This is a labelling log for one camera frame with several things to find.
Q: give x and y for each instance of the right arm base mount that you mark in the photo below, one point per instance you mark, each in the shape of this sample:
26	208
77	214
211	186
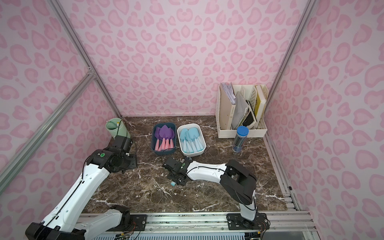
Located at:
237	222

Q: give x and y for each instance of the blue lid pencil tube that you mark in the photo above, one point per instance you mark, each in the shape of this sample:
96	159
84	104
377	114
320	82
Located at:
240	138

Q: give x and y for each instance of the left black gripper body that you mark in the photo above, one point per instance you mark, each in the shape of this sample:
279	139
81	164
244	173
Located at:
121	139

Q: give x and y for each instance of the dark teal storage box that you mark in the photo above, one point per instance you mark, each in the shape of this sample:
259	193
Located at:
170	151

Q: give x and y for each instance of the blue round shovel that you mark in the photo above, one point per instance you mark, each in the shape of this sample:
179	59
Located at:
193	131

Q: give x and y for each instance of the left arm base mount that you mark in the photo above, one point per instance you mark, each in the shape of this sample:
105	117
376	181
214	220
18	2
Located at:
128	222

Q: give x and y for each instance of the blue square shovel front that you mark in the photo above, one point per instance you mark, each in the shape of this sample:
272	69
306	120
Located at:
194	139

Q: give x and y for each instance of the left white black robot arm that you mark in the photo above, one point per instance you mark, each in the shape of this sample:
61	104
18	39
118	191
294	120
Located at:
61	223

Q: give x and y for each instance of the purple square shovel pink handle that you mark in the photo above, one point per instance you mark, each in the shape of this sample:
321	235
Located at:
157	136

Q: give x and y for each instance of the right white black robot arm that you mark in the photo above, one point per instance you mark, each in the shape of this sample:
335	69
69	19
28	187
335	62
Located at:
238	181

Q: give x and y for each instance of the purple pointed shovel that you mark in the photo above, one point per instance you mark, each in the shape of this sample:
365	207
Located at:
164	134
172	136

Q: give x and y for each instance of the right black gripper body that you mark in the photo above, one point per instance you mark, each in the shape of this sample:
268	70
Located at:
173	169

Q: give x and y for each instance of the white desk file organizer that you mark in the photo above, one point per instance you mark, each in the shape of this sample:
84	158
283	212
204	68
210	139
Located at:
241	106

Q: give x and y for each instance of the aluminium front rail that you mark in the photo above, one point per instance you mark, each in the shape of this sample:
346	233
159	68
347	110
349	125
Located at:
203	222

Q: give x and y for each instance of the green pen holder cup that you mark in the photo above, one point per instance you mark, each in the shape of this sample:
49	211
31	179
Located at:
117	127

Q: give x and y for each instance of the white storage box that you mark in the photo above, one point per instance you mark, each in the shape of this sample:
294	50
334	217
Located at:
188	126

